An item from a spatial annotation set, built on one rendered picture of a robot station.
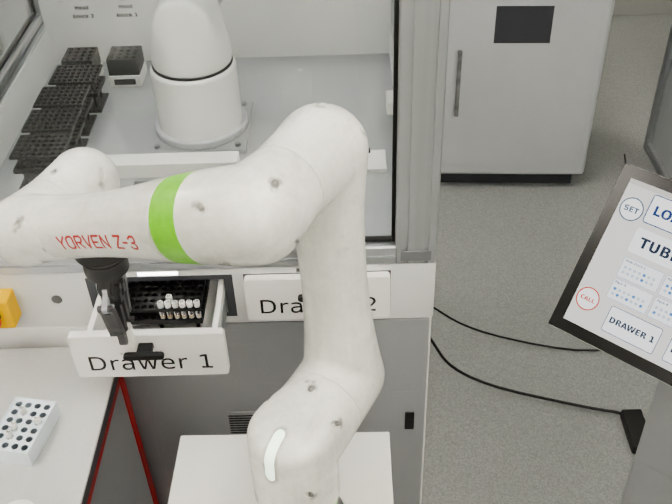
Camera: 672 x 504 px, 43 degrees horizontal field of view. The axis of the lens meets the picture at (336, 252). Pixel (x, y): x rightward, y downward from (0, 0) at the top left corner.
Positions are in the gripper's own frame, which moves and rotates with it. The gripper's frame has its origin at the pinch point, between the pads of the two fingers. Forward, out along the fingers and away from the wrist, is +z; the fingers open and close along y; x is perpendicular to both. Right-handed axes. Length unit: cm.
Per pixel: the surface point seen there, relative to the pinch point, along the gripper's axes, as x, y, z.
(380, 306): 47, -16, 8
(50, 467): -14.2, 15.1, 17.3
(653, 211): 93, -5, -22
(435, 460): 64, -41, 93
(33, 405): -19.5, 3.3, 13.9
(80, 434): -10.4, 7.7, 17.3
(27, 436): -18.7, 10.7, 13.8
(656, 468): 100, 8, 31
